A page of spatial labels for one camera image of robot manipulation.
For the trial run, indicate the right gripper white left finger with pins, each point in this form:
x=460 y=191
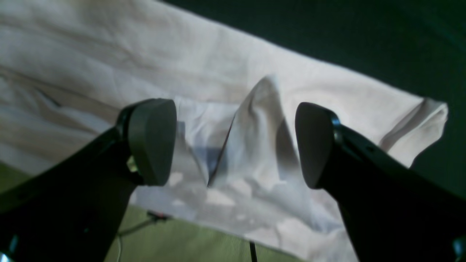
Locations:
x=72 y=212

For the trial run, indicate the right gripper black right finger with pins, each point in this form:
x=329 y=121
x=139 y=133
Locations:
x=391 y=214

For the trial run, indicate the pink T-shirt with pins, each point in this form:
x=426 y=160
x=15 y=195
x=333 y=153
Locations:
x=69 y=66

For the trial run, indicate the black table cloth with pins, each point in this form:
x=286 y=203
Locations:
x=416 y=45

